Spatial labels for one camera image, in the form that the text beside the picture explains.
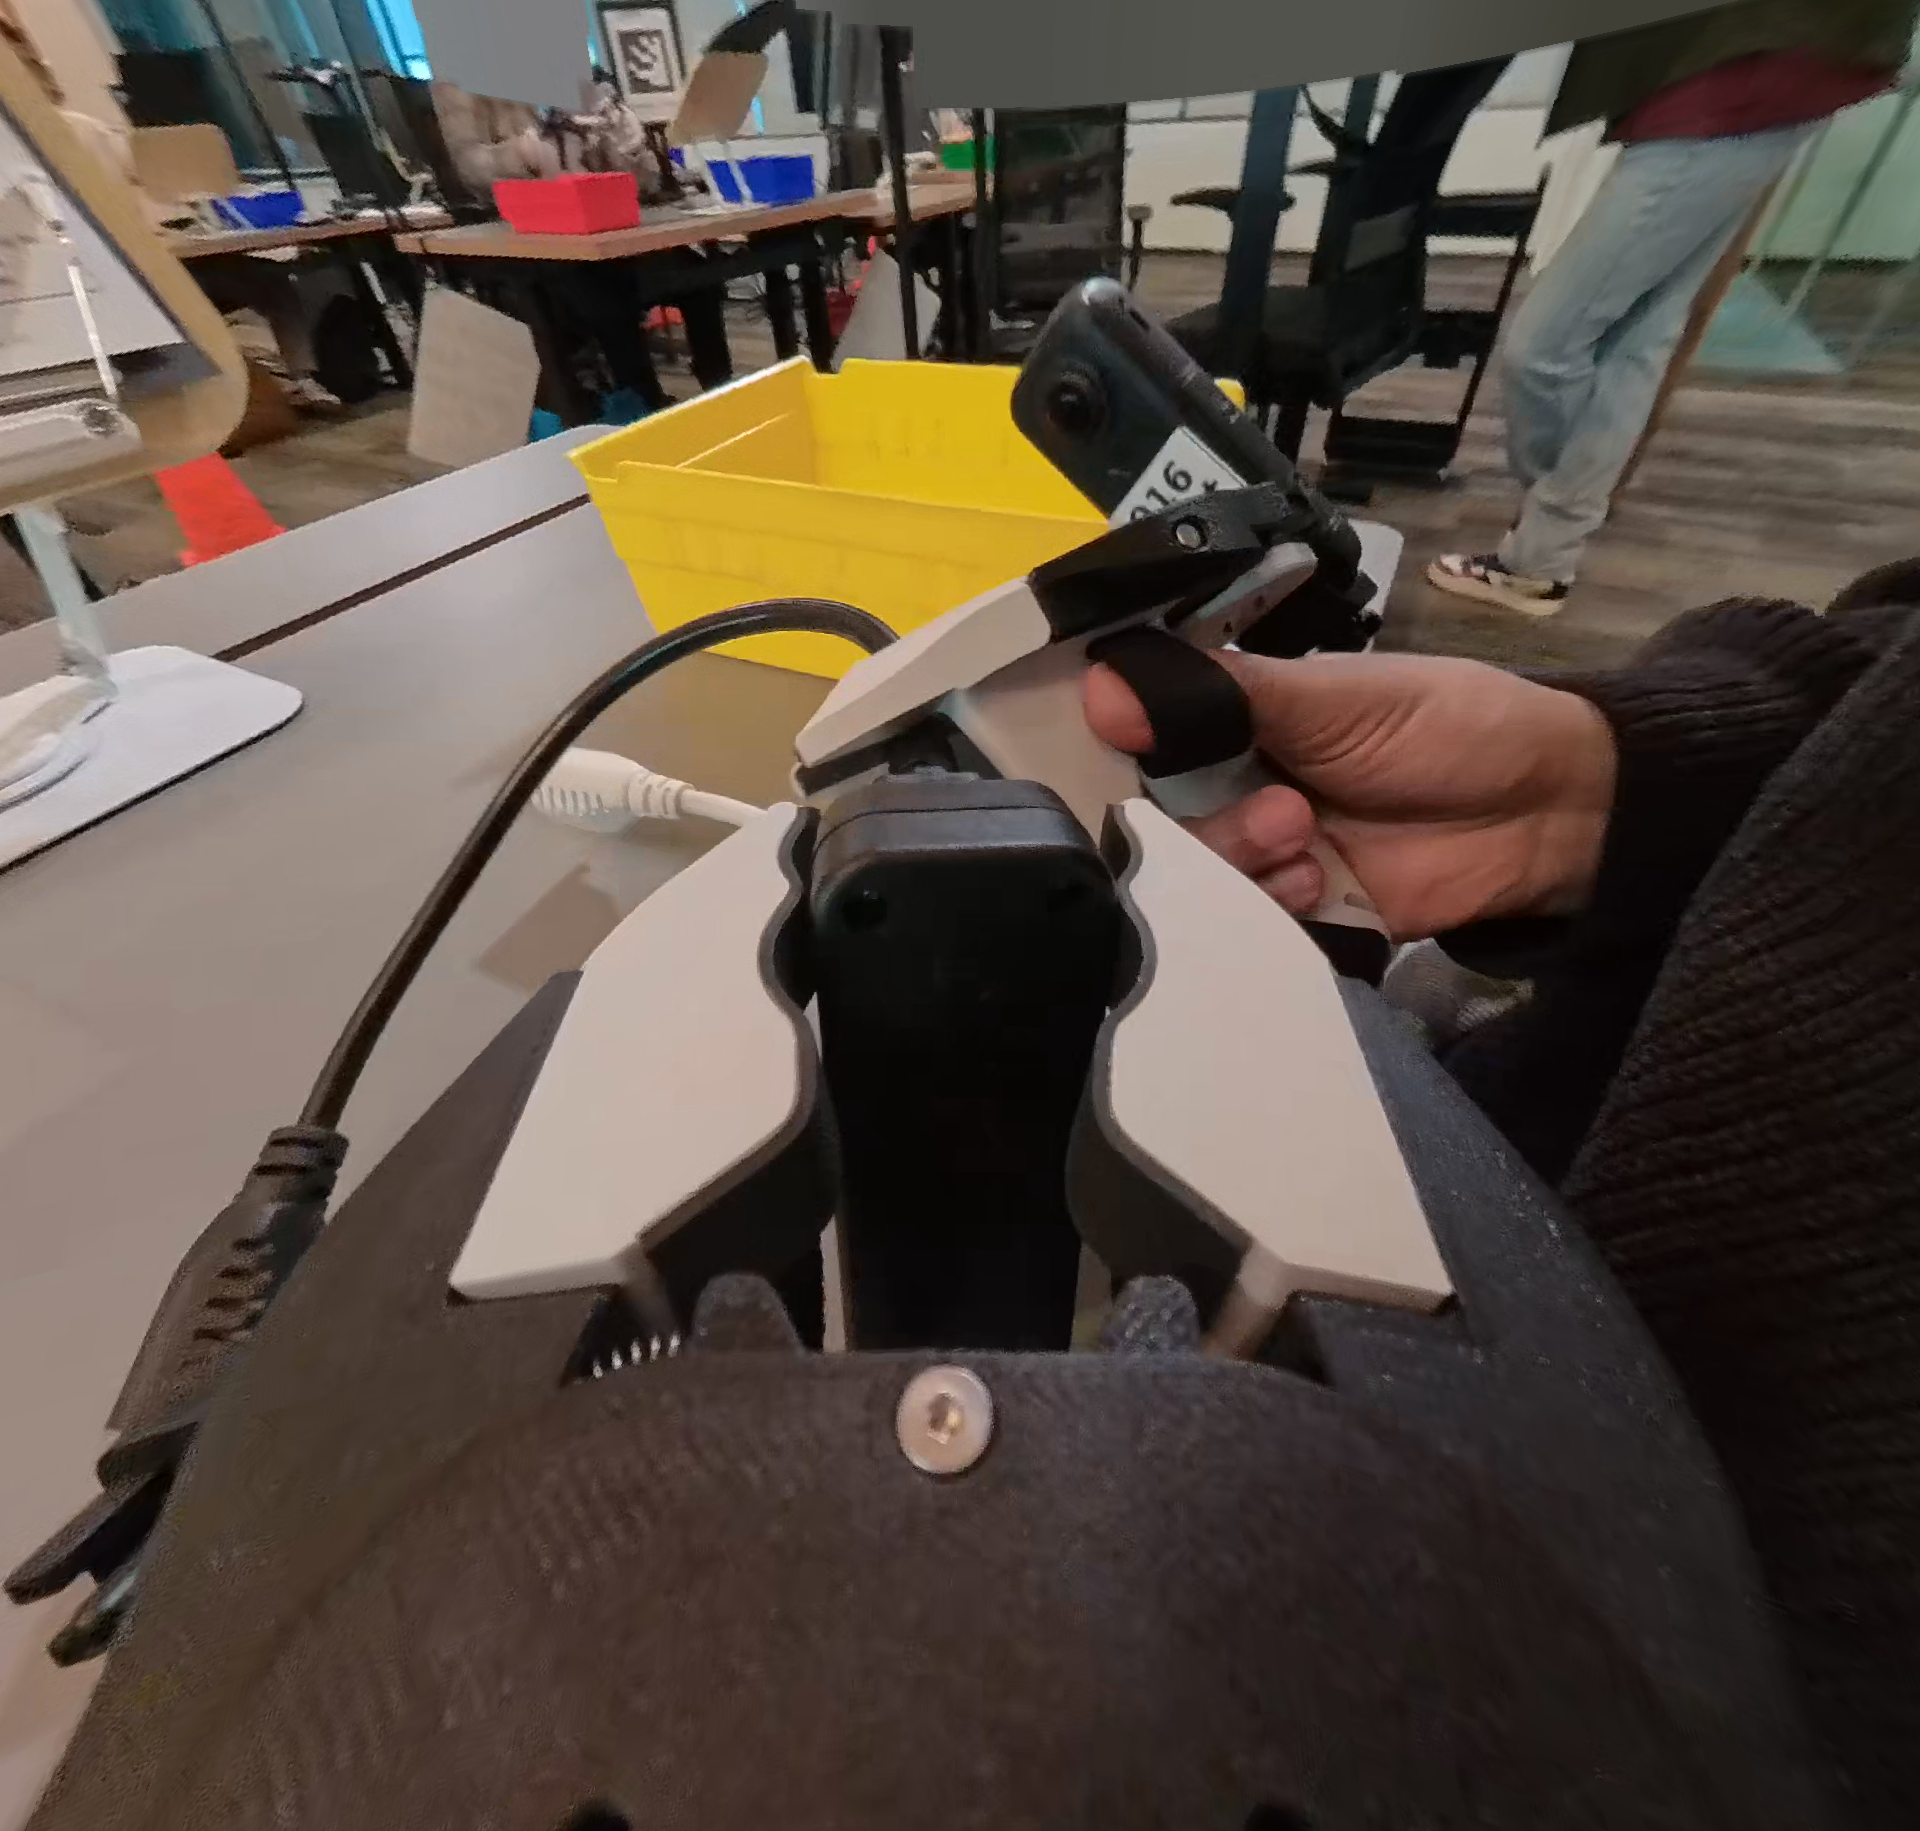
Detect small framed marker sign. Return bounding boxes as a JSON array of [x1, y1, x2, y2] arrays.
[[596, 0, 683, 124]]

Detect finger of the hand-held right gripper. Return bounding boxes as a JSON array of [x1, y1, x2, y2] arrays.
[[792, 579, 1080, 801]]

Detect red box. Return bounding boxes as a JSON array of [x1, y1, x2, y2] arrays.
[[490, 175, 643, 235]]

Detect black computer monitor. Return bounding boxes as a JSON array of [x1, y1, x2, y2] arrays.
[[781, 9, 916, 139]]

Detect person's right hand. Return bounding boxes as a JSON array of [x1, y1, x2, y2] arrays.
[[1077, 646, 1624, 948]]

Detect white cable with plug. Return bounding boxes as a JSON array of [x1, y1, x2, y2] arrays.
[[526, 747, 781, 836]]

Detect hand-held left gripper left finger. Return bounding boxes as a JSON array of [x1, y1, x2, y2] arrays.
[[447, 803, 842, 1340]]

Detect black power strip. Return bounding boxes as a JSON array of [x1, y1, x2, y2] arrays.
[[811, 777, 1123, 1354]]

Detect cardboard flap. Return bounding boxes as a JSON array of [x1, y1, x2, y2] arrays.
[[668, 52, 775, 146]]

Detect standing desk with blue legs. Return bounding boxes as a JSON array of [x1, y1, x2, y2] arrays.
[[1221, 82, 1308, 431]]

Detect person's right forearm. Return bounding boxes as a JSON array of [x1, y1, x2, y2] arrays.
[[1506, 558, 1920, 962]]

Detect wooden background table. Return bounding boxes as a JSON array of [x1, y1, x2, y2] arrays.
[[396, 182, 975, 408]]

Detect black mesh office chair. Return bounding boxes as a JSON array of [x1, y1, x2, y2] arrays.
[[991, 104, 1128, 347]]

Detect grey desk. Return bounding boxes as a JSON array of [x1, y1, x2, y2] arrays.
[[0, 426, 1410, 1831]]

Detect black power cord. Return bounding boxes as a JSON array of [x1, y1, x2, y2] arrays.
[[105, 599, 901, 1490]]

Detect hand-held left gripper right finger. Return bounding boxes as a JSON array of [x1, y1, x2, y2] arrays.
[[1073, 796, 1455, 1358]]

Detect yellow plastic bin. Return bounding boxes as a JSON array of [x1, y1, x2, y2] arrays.
[[567, 355, 1247, 682]]

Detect instruction sign stand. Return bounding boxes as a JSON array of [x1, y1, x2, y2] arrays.
[[0, 0, 306, 874]]

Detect leaning white board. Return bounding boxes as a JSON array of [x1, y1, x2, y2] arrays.
[[839, 256, 937, 364], [407, 288, 541, 468]]

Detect orange cone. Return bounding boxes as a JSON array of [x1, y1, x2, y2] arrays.
[[149, 455, 286, 566]]

